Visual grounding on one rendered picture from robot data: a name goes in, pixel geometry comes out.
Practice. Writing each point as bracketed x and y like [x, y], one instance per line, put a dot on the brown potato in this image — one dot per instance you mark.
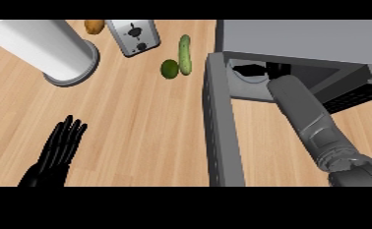
[94, 26]

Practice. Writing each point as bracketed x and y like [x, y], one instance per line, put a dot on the silver toaster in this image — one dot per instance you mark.
[134, 38]

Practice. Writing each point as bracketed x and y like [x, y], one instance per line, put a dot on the grey microwave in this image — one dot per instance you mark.
[299, 56]

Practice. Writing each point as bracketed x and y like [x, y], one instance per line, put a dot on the grey microwave door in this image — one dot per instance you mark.
[220, 121]

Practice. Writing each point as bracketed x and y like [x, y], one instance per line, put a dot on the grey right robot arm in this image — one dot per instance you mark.
[310, 125]

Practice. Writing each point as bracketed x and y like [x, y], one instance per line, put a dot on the white paper towel roll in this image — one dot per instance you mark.
[45, 51]

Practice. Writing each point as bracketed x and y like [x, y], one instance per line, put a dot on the green avocado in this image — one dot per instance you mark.
[169, 69]

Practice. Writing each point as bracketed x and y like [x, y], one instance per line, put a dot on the green cucumber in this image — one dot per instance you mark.
[184, 54]

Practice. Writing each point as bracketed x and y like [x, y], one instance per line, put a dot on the white microwave turntable plate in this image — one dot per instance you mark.
[243, 75]

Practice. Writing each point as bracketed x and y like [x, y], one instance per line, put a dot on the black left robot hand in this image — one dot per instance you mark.
[56, 156]

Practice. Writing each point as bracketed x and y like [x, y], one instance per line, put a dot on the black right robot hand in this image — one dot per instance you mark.
[256, 70]

